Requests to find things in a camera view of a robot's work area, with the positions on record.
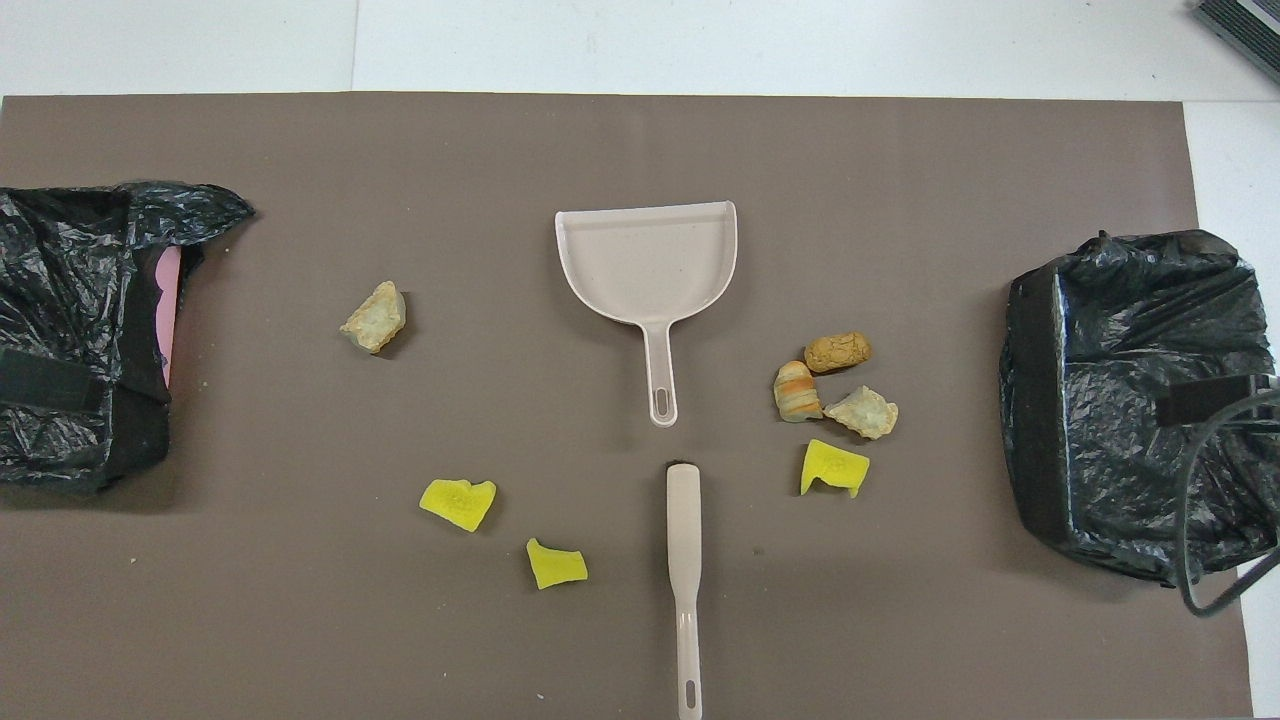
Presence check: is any pale greenish toy bread chunk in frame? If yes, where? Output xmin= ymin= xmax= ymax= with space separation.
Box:
xmin=824 ymin=385 xmax=900 ymax=441

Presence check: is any pale toy bread striped side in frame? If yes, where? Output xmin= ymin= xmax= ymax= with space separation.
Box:
xmin=339 ymin=280 xmax=408 ymax=355

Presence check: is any brown toy bread roll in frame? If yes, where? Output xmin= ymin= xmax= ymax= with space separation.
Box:
xmin=804 ymin=331 xmax=872 ymax=375

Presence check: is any yellow sponge piece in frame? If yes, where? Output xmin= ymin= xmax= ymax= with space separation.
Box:
xmin=526 ymin=537 xmax=590 ymax=591
xmin=799 ymin=438 xmax=871 ymax=499
xmin=418 ymin=478 xmax=498 ymax=534

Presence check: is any orange striped toy bread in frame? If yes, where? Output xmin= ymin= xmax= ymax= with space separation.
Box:
xmin=773 ymin=360 xmax=824 ymax=424

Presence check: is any beige plastic dustpan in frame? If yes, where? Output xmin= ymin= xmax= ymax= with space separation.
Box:
xmin=554 ymin=200 xmax=739 ymax=429

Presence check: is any right black-bagged bin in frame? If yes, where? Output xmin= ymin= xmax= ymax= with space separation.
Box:
xmin=998 ymin=229 xmax=1280 ymax=589

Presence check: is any black-bagged bin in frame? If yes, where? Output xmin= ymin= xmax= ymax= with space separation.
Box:
xmin=998 ymin=229 xmax=1280 ymax=589
xmin=0 ymin=180 xmax=256 ymax=493

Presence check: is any left black-bagged bin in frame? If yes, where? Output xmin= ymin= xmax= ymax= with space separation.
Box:
xmin=0 ymin=180 xmax=256 ymax=493

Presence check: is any pink plastic bin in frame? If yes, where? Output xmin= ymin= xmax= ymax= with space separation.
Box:
xmin=155 ymin=245 xmax=184 ymax=388

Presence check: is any grey ribbed device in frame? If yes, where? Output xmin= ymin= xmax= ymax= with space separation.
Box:
xmin=1193 ymin=0 xmax=1280 ymax=86

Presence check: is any brown table mat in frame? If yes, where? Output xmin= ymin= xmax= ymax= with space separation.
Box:
xmin=0 ymin=92 xmax=1254 ymax=720

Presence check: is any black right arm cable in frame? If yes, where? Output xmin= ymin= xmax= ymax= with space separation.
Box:
xmin=1172 ymin=385 xmax=1280 ymax=618

